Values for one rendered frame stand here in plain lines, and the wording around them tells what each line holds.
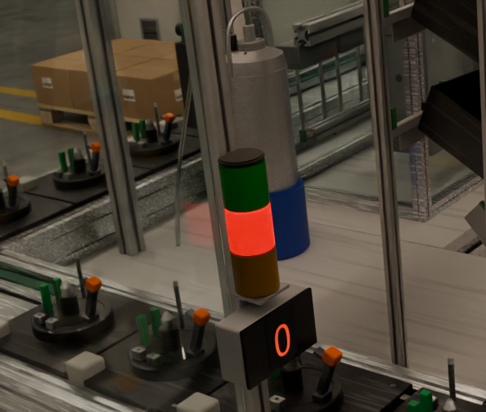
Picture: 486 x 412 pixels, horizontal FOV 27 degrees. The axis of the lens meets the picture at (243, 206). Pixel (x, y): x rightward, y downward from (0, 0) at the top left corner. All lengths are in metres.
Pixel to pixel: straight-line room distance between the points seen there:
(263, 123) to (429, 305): 0.50
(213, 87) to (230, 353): 0.29
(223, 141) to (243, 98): 1.00
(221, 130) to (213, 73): 0.06
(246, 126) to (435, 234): 0.48
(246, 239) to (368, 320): 0.85
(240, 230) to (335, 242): 1.17
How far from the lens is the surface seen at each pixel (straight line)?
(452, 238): 2.23
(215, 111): 1.07
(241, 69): 2.06
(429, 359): 1.77
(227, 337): 1.11
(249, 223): 1.08
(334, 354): 1.38
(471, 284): 2.02
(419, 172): 2.27
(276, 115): 2.09
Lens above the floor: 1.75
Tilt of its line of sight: 21 degrees down
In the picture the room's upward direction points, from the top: 7 degrees counter-clockwise
